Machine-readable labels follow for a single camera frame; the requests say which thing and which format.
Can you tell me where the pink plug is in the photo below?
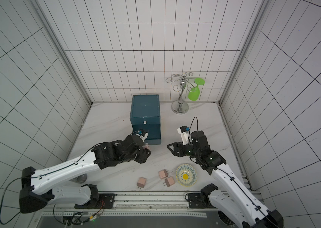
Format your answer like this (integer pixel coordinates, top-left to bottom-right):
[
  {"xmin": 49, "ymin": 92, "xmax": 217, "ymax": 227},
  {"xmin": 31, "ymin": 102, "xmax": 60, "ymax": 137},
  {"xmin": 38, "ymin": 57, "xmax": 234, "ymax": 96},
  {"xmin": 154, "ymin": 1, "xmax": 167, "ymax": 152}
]
[
  {"xmin": 164, "ymin": 177, "xmax": 175, "ymax": 187},
  {"xmin": 158, "ymin": 169, "xmax": 169, "ymax": 180},
  {"xmin": 137, "ymin": 177, "xmax": 147, "ymax": 189},
  {"xmin": 142, "ymin": 144, "xmax": 150, "ymax": 150}
]

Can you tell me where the teal drawer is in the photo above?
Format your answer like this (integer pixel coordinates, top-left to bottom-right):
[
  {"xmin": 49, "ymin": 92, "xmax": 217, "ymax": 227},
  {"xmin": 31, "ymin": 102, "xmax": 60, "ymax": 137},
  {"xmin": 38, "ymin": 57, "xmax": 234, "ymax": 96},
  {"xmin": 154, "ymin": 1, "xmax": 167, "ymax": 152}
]
[{"xmin": 132, "ymin": 124, "xmax": 161, "ymax": 145}]

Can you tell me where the teal drawer cabinet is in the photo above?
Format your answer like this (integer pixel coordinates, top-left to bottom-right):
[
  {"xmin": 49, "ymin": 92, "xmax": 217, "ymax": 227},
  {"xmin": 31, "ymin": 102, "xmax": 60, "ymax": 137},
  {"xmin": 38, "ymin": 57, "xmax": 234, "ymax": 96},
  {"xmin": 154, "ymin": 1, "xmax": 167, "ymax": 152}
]
[{"xmin": 130, "ymin": 95, "xmax": 161, "ymax": 125}]

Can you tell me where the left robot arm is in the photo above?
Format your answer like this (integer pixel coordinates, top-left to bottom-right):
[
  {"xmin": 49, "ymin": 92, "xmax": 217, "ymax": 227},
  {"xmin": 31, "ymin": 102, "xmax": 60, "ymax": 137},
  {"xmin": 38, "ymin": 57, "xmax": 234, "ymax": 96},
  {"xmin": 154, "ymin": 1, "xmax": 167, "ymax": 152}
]
[{"xmin": 19, "ymin": 129, "xmax": 151, "ymax": 214}]

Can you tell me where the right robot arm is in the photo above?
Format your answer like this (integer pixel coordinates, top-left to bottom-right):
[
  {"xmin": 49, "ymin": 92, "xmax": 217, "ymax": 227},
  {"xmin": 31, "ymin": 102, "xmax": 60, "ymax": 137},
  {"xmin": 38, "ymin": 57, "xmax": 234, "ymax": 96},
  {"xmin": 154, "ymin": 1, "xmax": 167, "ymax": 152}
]
[{"xmin": 167, "ymin": 126, "xmax": 284, "ymax": 228}]

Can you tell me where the yellow patterned plate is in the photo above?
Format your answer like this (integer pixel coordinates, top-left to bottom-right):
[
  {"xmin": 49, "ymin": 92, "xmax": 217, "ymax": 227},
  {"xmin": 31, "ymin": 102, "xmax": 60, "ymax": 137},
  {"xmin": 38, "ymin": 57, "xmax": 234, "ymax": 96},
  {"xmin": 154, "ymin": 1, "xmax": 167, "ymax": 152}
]
[{"xmin": 176, "ymin": 164, "xmax": 198, "ymax": 187}]

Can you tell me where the silver glass rack stand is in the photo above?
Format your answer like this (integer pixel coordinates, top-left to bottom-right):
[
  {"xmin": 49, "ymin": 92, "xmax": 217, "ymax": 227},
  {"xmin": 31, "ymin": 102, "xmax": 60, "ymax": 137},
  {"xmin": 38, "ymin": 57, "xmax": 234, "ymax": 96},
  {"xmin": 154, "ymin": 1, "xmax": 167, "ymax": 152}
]
[{"xmin": 165, "ymin": 71, "xmax": 193, "ymax": 115}]

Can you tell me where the green plastic wine glass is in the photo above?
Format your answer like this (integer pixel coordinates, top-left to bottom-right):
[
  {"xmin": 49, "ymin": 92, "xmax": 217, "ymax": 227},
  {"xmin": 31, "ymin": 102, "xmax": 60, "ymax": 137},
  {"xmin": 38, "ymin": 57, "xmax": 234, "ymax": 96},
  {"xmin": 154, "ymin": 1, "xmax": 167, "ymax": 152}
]
[{"xmin": 188, "ymin": 78, "xmax": 205, "ymax": 101}]

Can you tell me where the clear glass cup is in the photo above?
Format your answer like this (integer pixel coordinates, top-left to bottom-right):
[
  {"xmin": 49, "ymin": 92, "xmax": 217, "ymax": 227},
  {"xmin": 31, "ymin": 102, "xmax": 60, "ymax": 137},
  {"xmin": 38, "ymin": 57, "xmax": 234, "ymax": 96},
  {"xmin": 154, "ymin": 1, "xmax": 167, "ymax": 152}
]
[{"xmin": 72, "ymin": 174, "xmax": 87, "ymax": 184}]

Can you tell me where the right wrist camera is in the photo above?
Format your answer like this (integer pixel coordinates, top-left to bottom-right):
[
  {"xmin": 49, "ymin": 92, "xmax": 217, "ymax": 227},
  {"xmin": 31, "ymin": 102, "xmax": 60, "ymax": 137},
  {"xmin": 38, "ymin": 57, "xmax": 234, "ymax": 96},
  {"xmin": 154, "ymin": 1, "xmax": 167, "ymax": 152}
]
[{"xmin": 177, "ymin": 125, "xmax": 190, "ymax": 145}]

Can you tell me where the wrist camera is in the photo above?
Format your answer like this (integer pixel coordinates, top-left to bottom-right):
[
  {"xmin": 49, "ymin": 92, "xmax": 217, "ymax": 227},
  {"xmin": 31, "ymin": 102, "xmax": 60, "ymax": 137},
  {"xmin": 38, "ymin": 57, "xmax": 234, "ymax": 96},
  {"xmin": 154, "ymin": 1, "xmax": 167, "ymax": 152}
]
[
  {"xmin": 177, "ymin": 125, "xmax": 190, "ymax": 145},
  {"xmin": 135, "ymin": 129, "xmax": 149, "ymax": 142}
]

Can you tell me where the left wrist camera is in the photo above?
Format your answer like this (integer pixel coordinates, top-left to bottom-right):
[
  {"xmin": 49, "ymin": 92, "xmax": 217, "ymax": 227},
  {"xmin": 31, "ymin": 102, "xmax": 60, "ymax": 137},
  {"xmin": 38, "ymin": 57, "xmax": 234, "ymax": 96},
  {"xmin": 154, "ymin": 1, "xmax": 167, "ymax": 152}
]
[{"xmin": 135, "ymin": 129, "xmax": 149, "ymax": 142}]

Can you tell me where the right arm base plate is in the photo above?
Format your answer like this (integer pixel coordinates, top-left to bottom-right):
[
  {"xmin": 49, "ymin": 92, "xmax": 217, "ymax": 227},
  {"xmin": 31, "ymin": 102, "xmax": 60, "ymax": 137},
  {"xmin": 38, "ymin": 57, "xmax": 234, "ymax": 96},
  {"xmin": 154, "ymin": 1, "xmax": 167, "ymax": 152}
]
[{"xmin": 185, "ymin": 193, "xmax": 215, "ymax": 209}]

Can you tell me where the aluminium mounting rail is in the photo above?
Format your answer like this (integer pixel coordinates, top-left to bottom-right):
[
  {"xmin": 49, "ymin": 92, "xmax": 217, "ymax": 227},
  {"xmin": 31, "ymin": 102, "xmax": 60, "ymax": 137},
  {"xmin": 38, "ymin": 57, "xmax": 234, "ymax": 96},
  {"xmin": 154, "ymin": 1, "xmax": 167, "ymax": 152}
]
[{"xmin": 36, "ymin": 190, "xmax": 266, "ymax": 212}]

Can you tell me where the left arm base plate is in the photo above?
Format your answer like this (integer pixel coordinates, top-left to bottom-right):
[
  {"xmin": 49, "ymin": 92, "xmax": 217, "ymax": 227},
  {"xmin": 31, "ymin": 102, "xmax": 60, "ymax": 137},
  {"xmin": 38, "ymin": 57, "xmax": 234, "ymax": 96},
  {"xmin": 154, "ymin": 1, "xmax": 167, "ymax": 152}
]
[{"xmin": 83, "ymin": 193, "xmax": 115, "ymax": 209}]

